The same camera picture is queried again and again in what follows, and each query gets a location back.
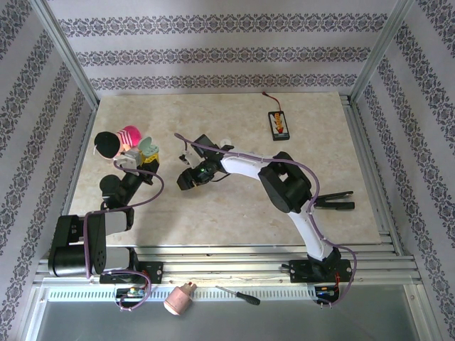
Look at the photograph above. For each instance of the small left controller board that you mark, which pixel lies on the small left controller board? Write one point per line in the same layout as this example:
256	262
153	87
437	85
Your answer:
133	292

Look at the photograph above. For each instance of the small controller board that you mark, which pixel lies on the small controller board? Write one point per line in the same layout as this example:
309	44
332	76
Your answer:
133	292
325	291

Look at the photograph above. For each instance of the pink plastic cup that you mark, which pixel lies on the pink plastic cup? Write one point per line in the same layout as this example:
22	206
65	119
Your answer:
177	300

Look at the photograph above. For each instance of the black stapler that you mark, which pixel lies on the black stapler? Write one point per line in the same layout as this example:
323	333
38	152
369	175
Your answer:
336	204

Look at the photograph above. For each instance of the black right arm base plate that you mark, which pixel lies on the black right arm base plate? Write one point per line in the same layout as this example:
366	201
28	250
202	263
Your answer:
298	270

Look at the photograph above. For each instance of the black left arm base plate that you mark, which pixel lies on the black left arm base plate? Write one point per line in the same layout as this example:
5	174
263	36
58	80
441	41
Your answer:
153	271

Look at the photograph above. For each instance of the battery lead red connector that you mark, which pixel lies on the battery lead red connector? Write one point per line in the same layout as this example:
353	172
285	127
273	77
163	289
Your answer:
273	101

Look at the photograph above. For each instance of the black power strip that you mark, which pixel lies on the black power strip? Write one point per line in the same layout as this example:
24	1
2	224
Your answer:
279	125

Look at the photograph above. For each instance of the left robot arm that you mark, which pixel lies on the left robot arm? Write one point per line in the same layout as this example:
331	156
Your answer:
71	248

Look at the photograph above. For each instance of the mint green earbud case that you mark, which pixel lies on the mint green earbud case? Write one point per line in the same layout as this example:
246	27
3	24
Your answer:
147	145

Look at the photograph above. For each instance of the plush doll pink black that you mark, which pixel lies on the plush doll pink black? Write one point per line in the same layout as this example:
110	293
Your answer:
110	144

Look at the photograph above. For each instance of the white earbud charging case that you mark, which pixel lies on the white earbud charging case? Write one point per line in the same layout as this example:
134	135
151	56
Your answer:
227	141

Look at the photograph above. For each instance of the aluminium extrusion frame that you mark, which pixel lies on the aluminium extrusion frame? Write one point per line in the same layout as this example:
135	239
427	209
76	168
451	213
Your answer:
227	271

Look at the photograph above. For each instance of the small right controller board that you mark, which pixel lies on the small right controller board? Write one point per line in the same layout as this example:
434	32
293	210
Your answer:
325	291

